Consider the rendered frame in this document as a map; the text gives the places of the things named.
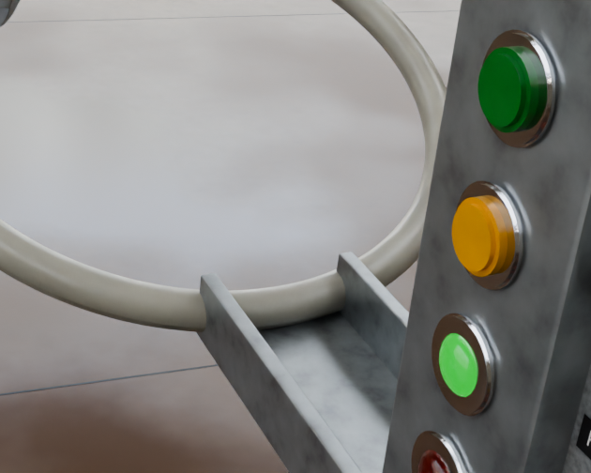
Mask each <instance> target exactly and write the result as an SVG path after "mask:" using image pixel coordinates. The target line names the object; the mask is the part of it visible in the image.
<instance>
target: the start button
mask: <svg viewBox="0 0 591 473"><path fill-rule="evenodd" d="M477 91H478V99H479V103H480V106H481V109H482V112H483V113H484V114H485V116H486V118H487V119H488V120H489V122H490V123H491V124H492V126H493V127H495V128H496V129H497V130H499V131H501V132H505V133H509V132H516V131H521V130H524V129H525V128H526V127H527V126H528V125H529V124H530V122H531V121H532V120H533V117H534V115H535V113H536V110H537V107H538V77H537V73H536V70H535V68H534V65H533V63H532V61H531V60H530V58H529V57H528V55H527V54H526V53H525V52H524V51H522V50H521V49H519V48H517V47H511V46H509V47H500V48H497V49H495V50H493V51H492V52H491V53H490V54H489V55H488V57H487V58H486V60H485V62H484V64H483V66H482V68H481V71H480V73H479V77H478V85H477Z"/></svg>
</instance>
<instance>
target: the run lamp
mask: <svg viewBox="0 0 591 473"><path fill-rule="evenodd" d="M439 365H440V370H441V374H442V376H443V378H444V380H445V382H446V384H447V385H448V387H449V388H450V389H451V390H452V391H453V392H454V393H455V394H457V395H459V396H461V397H467V396H468V395H470V394H471V393H472V391H473V390H474V388H475V385H476V381H477V366H476V362H475V358H474V355H473V353H472V350H471V348H470V346H469V344H468V343H467V342H466V340H465V339H464V338H463V337H462V336H460V335H459V334H457V333H450V334H449V335H447V336H446V338H445V339H444V340H443V342H442V345H441V348H440V352H439Z"/></svg>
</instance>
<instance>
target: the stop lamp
mask: <svg viewBox="0 0 591 473"><path fill-rule="evenodd" d="M417 473H449V471H448V469H447V465H446V463H445V461H444V460H443V458H442V457H441V456H440V455H439V454H438V453H437V452H436V451H434V450H426V451H425V452H424V453H423V454H422V456H421V457H420V460H419V463H418V472H417Z"/></svg>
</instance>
